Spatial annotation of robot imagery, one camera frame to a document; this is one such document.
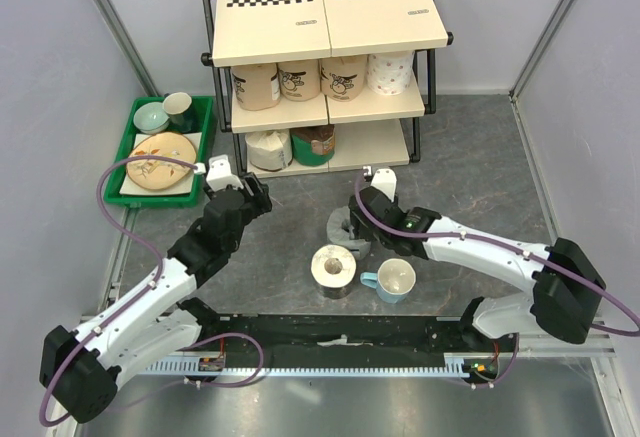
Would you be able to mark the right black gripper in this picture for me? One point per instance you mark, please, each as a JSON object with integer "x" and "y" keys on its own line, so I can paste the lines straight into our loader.
{"x": 359, "y": 228}

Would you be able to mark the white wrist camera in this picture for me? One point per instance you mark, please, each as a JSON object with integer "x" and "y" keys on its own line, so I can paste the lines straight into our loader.
{"x": 220, "y": 176}
{"x": 382, "y": 179}

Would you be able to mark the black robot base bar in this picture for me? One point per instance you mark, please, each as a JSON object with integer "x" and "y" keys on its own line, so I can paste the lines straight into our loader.
{"x": 341, "y": 341}

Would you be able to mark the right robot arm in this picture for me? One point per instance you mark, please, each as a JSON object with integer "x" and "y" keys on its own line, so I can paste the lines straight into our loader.
{"x": 553, "y": 282}

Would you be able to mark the grey paper roll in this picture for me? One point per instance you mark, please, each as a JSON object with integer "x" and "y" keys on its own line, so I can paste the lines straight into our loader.
{"x": 339, "y": 231}

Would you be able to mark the round painted bird plate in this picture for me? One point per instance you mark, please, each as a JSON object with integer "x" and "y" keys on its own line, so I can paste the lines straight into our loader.
{"x": 158, "y": 175}

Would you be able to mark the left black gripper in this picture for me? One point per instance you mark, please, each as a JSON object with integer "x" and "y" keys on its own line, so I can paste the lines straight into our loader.
{"x": 261, "y": 202}

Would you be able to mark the cream roll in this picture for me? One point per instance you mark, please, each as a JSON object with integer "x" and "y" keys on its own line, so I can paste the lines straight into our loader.
{"x": 269, "y": 150}

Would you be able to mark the black frame beige shelf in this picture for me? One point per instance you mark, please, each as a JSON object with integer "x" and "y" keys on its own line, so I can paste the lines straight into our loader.
{"x": 372, "y": 128}

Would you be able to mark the white paper roll front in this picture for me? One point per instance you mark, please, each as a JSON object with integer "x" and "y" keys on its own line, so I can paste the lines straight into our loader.
{"x": 333, "y": 269}

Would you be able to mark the green plastic tray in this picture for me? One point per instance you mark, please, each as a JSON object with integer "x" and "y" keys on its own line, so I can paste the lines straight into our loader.
{"x": 207, "y": 119}

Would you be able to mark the white square plate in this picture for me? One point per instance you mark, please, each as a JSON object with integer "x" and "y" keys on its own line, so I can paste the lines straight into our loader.
{"x": 183, "y": 187}

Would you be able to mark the white paper roll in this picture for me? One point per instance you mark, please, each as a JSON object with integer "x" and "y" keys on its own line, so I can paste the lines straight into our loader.
{"x": 333, "y": 269}
{"x": 389, "y": 74}

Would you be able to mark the tan roll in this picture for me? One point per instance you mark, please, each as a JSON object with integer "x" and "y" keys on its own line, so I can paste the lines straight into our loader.
{"x": 299, "y": 80}
{"x": 256, "y": 86}
{"x": 342, "y": 78}

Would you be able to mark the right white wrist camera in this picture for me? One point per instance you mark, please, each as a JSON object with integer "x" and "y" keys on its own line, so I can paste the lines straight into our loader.
{"x": 382, "y": 179}

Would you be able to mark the dark brown roll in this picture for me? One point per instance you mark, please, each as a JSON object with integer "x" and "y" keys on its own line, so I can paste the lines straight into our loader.
{"x": 313, "y": 146}

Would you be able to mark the pale celadon bowl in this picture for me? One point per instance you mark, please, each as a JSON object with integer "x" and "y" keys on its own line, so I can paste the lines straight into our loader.
{"x": 151, "y": 118}

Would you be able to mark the dark green white cup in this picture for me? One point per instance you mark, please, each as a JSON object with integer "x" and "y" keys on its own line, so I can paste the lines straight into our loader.
{"x": 179, "y": 107}

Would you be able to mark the light blue white mug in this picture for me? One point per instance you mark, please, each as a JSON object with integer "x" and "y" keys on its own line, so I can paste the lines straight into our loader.
{"x": 393, "y": 281}

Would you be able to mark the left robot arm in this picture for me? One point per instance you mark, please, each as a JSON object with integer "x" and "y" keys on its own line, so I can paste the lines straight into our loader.
{"x": 135, "y": 307}

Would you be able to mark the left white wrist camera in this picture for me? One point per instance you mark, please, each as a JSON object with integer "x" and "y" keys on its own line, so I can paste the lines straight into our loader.
{"x": 220, "y": 176}

